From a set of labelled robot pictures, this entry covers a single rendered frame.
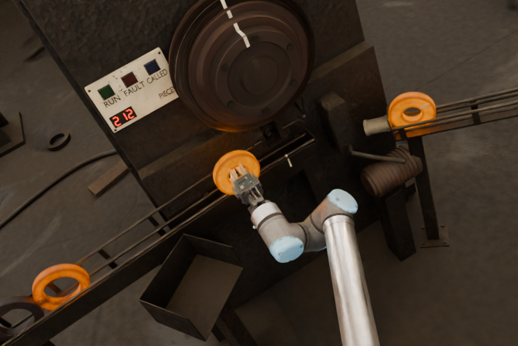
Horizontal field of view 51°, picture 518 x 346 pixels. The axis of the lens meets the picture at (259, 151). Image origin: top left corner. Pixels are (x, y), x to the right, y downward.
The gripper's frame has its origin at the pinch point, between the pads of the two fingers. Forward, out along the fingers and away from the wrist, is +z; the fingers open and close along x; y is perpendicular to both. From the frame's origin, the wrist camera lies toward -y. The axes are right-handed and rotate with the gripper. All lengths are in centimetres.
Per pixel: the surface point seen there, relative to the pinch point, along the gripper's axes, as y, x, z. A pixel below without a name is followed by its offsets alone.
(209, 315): -16.9, 30.2, -31.7
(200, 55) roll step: 36.3, -6.3, 15.6
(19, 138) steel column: -150, 112, 225
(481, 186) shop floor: -81, -96, -20
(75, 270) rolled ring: -13, 63, 5
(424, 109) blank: -9, -66, -12
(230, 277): -17.9, 18.9, -24.0
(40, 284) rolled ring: -11, 74, 6
